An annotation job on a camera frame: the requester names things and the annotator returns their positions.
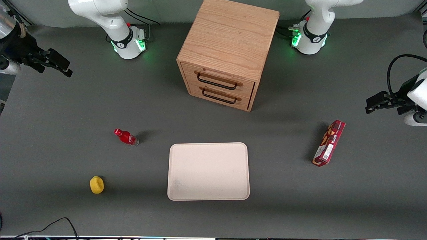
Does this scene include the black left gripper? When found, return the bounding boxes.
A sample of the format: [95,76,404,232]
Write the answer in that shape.
[365,75,421,116]

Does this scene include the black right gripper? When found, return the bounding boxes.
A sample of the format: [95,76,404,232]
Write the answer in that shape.
[0,31,73,78]

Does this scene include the wooden drawer with black handle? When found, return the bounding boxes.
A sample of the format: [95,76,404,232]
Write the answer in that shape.
[187,82,253,111]
[182,63,256,99]

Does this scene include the wooden drawer cabinet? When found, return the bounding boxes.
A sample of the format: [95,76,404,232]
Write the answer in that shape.
[176,0,280,112]

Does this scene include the red snack box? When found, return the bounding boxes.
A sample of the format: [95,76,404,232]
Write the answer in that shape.
[312,120,346,167]

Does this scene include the small red bottle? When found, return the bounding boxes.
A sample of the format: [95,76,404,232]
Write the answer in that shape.
[114,128,139,146]

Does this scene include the yellow lemon toy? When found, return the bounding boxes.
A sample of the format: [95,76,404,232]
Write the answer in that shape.
[89,176,104,194]

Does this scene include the cream rectangular tray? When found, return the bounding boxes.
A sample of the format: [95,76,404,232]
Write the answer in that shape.
[167,142,250,201]

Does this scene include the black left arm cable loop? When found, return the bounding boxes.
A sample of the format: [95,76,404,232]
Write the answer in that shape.
[387,54,427,98]

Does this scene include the aluminium frame rail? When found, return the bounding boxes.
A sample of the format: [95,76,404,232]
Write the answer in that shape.
[0,0,34,26]

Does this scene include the black right base cables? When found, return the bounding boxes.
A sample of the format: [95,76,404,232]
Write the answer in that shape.
[124,8,161,26]

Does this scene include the black base cables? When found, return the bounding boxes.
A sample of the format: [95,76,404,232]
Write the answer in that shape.
[276,13,312,38]
[124,8,161,26]

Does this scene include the black left base cables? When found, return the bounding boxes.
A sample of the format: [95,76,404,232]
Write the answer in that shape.
[276,13,312,38]

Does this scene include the black floor cable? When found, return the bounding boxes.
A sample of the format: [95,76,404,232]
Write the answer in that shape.
[13,217,79,240]

